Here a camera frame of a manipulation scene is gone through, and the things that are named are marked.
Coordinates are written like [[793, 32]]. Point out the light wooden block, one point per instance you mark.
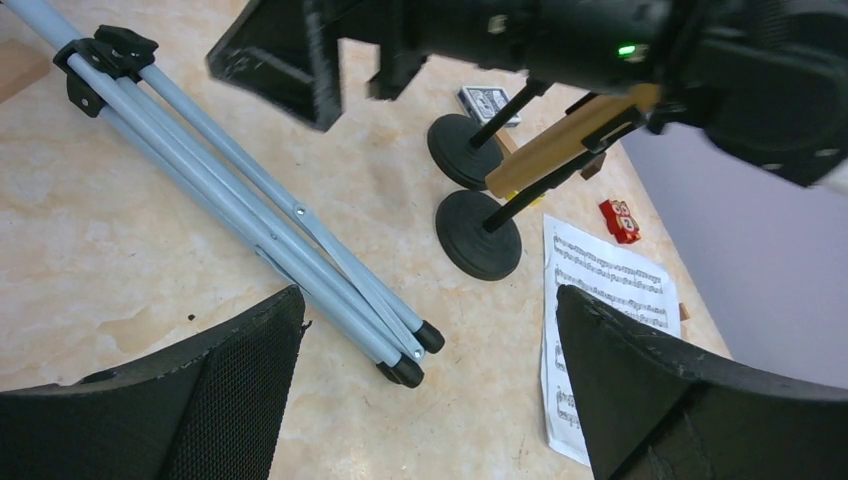
[[21, 66]]

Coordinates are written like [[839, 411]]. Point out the blue music stand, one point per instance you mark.
[[113, 75]]

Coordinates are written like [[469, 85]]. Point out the wooden block pair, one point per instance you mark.
[[684, 313]]

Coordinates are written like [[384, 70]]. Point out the blue card box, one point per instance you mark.
[[482, 103]]

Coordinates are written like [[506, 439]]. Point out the black microphone stand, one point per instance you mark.
[[479, 235], [465, 151]]

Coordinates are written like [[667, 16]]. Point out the dark brown wooden block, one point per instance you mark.
[[593, 167]]

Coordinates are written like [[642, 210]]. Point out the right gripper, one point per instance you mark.
[[285, 52]]

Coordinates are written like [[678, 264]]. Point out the sheet music page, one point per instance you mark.
[[587, 282]]

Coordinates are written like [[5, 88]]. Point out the yellow owl toy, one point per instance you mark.
[[523, 196]]

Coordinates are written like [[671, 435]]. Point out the gold toy microphone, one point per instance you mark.
[[563, 141]]

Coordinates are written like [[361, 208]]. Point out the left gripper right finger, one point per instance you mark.
[[668, 409]]

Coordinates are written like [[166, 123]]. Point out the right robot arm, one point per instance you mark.
[[766, 81]]

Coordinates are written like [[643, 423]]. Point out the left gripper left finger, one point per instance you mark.
[[208, 407]]

